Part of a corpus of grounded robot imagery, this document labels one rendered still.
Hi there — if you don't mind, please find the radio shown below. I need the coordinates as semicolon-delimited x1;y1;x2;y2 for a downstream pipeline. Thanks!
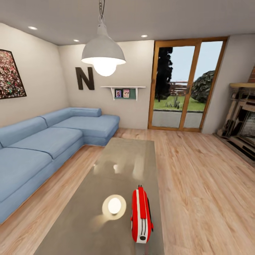
131;185;154;243

